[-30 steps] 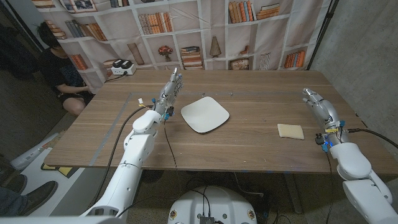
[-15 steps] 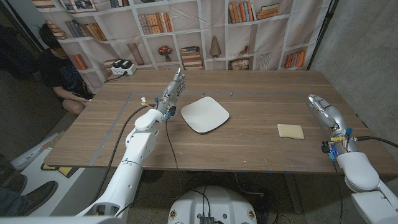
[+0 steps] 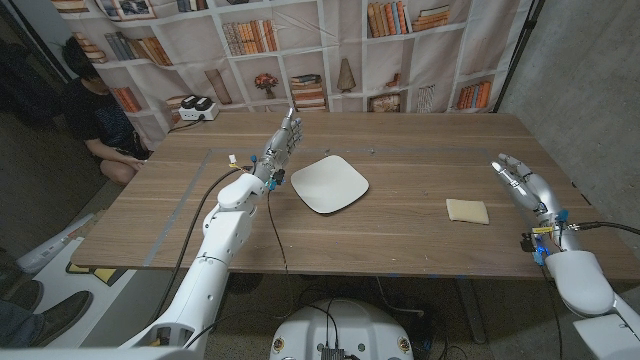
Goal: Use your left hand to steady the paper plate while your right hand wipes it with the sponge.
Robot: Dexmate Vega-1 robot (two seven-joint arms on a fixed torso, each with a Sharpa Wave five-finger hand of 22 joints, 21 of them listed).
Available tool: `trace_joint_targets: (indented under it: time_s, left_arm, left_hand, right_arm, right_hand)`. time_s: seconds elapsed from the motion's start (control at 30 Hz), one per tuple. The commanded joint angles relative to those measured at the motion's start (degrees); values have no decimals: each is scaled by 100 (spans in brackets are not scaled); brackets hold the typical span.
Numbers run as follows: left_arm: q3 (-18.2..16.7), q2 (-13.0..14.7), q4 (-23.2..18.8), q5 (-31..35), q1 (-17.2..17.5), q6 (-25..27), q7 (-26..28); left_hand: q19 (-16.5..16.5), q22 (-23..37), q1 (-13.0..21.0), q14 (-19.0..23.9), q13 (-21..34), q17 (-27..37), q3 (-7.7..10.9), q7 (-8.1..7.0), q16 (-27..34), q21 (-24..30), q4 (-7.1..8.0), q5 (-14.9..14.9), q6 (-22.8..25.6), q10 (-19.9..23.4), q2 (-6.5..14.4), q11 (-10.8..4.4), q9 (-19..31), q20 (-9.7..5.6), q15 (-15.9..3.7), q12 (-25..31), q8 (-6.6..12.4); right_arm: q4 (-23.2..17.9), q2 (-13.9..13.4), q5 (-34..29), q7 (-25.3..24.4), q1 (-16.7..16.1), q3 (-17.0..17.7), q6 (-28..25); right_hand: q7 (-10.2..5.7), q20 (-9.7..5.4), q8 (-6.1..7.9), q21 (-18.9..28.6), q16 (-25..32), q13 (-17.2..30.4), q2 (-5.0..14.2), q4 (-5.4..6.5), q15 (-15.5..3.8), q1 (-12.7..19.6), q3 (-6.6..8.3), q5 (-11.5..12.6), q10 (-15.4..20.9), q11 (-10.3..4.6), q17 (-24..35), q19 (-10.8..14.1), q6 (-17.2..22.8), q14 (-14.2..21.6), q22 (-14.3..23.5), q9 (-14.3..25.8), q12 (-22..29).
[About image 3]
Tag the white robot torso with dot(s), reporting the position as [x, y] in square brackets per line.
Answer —
[341, 327]

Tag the person in black shirt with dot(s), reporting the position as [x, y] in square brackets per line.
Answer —
[100, 120]

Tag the long white floor device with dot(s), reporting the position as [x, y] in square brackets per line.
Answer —
[50, 245]

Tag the grey table leg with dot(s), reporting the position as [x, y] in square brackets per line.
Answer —
[472, 312]

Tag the white floor panel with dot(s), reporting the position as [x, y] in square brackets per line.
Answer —
[65, 290]

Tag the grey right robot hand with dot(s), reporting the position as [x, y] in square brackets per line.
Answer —
[537, 192]

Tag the person in jeans dark shoes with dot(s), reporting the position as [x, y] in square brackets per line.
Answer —
[55, 315]

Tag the black backdrop stand pole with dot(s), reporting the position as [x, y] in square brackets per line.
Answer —
[516, 55]

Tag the white power strip black adapters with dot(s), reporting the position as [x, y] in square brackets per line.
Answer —
[198, 110]

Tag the white square paper plate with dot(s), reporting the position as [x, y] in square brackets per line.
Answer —
[329, 184]

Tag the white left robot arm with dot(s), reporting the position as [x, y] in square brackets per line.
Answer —
[215, 255]

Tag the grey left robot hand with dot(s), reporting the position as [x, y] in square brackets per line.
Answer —
[277, 150]

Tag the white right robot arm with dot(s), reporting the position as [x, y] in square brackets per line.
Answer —
[582, 285]

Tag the printed bookshelf backdrop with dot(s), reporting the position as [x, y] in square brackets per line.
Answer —
[325, 40]

